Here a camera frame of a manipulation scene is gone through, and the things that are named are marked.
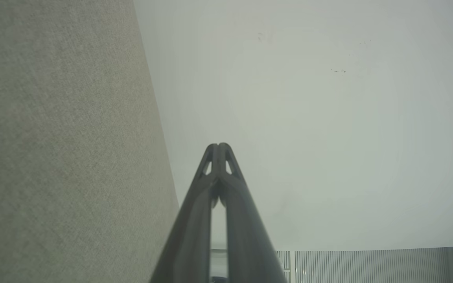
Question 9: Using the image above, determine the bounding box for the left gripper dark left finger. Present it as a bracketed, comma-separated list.
[150, 143, 220, 283]

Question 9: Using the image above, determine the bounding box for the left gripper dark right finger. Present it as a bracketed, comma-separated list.
[219, 142, 288, 283]

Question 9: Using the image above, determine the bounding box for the white slatted panel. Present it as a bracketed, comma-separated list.
[276, 246, 453, 283]

